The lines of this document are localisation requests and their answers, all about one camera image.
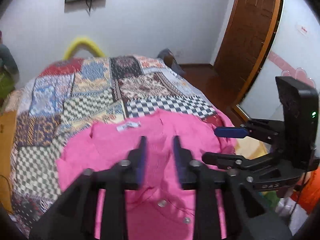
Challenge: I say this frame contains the pink knit cardigan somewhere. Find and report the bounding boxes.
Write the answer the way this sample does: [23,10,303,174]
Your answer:
[56,109,236,239]

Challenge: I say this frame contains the orange sleeve right forearm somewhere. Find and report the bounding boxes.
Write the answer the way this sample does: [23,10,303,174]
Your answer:
[291,168,320,215]

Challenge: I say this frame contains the blue grey bag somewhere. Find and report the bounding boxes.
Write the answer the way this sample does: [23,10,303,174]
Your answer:
[157,48,185,76]

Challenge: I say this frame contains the brown wooden door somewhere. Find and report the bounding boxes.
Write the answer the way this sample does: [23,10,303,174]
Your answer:
[214,0,280,105]

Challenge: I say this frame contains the patchwork patterned bedspread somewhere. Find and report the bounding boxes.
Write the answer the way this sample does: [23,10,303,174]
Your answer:
[4,55,233,238]

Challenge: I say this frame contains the mustard yellow embroidered cushion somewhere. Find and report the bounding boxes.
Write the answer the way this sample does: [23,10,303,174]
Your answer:
[0,111,16,213]

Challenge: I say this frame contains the yellow curved bed headboard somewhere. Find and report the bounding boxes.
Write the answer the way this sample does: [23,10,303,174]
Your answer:
[62,37,107,61]

